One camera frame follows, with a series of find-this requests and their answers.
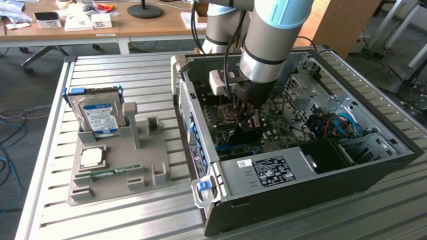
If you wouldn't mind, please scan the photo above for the blue floor cable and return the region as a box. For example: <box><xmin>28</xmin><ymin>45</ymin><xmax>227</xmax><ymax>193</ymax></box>
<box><xmin>0</xmin><ymin>119</ymin><xmax>27</xmax><ymax>216</ymax></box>

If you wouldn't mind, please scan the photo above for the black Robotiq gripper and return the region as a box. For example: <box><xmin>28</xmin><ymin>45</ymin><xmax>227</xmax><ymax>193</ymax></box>
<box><xmin>231</xmin><ymin>81</ymin><xmax>274</xmax><ymax>131</ymax></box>

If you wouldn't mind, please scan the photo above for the silver CPU chip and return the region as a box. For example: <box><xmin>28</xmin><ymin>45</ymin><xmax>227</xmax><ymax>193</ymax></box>
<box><xmin>79</xmin><ymin>147</ymin><xmax>104</xmax><ymax>168</ymax></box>

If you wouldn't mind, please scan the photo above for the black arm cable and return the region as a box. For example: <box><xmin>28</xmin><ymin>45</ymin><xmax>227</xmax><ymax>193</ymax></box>
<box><xmin>222</xmin><ymin>9</ymin><xmax>250</xmax><ymax>99</ymax></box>
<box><xmin>190</xmin><ymin>0</ymin><xmax>210</xmax><ymax>55</ymax></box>

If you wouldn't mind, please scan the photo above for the red orange small item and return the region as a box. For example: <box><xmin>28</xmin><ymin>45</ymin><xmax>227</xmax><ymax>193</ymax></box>
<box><xmin>95</xmin><ymin>3</ymin><xmax>117</xmax><ymax>13</ymax></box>

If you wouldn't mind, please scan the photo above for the red orange wire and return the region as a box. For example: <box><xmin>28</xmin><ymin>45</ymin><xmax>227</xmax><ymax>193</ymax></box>
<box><xmin>324</xmin><ymin>116</ymin><xmax>339</xmax><ymax>138</ymax></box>

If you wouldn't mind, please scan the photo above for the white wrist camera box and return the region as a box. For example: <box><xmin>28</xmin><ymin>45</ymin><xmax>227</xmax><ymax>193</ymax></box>
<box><xmin>208</xmin><ymin>69</ymin><xmax>238</xmax><ymax>96</ymax></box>

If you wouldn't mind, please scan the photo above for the black chair base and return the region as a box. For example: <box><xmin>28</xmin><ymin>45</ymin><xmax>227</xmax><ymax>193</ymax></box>
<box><xmin>20</xmin><ymin>44</ymin><xmax>71</xmax><ymax>75</ymax></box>

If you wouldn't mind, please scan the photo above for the grey plastic parts rack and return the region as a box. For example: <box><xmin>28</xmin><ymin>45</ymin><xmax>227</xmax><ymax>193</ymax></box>
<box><xmin>65</xmin><ymin>101</ymin><xmax>173</xmax><ymax>206</ymax></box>

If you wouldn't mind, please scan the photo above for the flat white box with cup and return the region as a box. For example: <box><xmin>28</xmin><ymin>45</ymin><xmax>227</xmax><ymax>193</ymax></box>
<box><xmin>63</xmin><ymin>12</ymin><xmax>95</xmax><ymax>33</ymax></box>

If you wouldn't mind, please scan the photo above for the wooden office desk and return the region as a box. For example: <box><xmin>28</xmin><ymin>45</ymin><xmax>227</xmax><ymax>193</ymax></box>
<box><xmin>0</xmin><ymin>0</ymin><xmax>302</xmax><ymax>55</ymax></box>

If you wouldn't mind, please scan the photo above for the plain white box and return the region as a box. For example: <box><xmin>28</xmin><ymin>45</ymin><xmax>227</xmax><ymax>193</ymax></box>
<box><xmin>89</xmin><ymin>12</ymin><xmax>113</xmax><ymax>30</ymax></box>

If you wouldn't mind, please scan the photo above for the clear plastic bag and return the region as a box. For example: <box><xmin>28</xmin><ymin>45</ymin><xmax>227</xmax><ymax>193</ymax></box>
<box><xmin>0</xmin><ymin>0</ymin><xmax>27</xmax><ymax>24</ymax></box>

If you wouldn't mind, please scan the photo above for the grey floor cable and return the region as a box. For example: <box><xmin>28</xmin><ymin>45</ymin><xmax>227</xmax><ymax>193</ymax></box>
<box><xmin>0</xmin><ymin>104</ymin><xmax>53</xmax><ymax>121</ymax></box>

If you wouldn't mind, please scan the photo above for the hard disk with blue caddy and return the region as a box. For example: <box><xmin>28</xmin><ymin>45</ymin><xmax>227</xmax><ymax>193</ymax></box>
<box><xmin>61</xmin><ymin>84</ymin><xmax>129</xmax><ymax>138</ymax></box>

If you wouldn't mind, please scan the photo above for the silver perforated disk bay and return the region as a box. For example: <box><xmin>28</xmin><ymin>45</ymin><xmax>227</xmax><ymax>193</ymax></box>
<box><xmin>282</xmin><ymin>72</ymin><xmax>340</xmax><ymax>131</ymax></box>

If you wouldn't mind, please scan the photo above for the white paper label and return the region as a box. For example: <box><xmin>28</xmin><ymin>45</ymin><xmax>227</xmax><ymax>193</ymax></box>
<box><xmin>4</xmin><ymin>22</ymin><xmax>32</xmax><ymax>31</ymax></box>

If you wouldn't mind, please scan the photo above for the green RAM stick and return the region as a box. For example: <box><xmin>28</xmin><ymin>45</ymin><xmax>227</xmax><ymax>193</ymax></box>
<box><xmin>75</xmin><ymin>164</ymin><xmax>143</xmax><ymax>179</ymax></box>

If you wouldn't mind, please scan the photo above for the green motherboard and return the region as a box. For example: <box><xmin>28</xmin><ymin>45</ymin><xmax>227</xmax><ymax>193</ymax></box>
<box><xmin>199</xmin><ymin>89</ymin><xmax>302</xmax><ymax>161</ymax></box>

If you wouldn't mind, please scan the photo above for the black round lamp base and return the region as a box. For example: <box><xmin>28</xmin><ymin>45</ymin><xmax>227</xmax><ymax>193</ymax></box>
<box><xmin>127</xmin><ymin>0</ymin><xmax>164</xmax><ymax>19</ymax></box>

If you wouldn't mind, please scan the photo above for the white box with black top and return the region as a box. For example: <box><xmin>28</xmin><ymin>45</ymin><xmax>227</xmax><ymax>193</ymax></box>
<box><xmin>33</xmin><ymin>11</ymin><xmax>63</xmax><ymax>29</ymax></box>

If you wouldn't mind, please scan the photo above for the metal CPU socket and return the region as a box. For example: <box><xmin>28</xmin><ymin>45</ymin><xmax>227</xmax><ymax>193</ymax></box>
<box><xmin>218</xmin><ymin>104</ymin><xmax>239</xmax><ymax>124</ymax></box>

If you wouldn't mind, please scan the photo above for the white paper stack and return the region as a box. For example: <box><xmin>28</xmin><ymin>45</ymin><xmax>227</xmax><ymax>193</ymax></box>
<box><xmin>180</xmin><ymin>11</ymin><xmax>208</xmax><ymax>31</ymax></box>

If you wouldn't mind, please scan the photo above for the grey power supply unit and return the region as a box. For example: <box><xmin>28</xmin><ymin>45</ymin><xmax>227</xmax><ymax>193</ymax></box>
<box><xmin>212</xmin><ymin>146</ymin><xmax>318</xmax><ymax>201</ymax></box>

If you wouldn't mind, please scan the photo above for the black table cable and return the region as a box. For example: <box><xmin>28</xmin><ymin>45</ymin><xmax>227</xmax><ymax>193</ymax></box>
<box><xmin>295</xmin><ymin>36</ymin><xmax>335</xmax><ymax>55</ymax></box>

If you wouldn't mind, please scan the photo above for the blue data wire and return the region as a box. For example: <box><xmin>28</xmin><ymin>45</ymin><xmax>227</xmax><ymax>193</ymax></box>
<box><xmin>334</xmin><ymin>112</ymin><xmax>364</xmax><ymax>138</ymax></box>

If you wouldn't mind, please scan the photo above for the black open PC case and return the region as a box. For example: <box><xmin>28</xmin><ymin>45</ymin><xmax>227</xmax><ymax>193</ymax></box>
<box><xmin>169</xmin><ymin>48</ymin><xmax>426</xmax><ymax>237</ymax></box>

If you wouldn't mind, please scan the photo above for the Nvidia graphics card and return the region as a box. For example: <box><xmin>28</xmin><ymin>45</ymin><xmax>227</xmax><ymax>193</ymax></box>
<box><xmin>212</xmin><ymin>122</ymin><xmax>264</xmax><ymax>147</ymax></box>

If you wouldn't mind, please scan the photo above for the grey case handle blue latch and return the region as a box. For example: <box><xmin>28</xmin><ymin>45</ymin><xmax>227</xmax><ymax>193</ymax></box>
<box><xmin>190</xmin><ymin>174</ymin><xmax>222</xmax><ymax>209</ymax></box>

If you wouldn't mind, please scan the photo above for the silver slotted disk bay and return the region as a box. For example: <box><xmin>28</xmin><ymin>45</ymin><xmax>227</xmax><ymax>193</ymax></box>
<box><xmin>338</xmin><ymin>132</ymin><xmax>402</xmax><ymax>166</ymax></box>

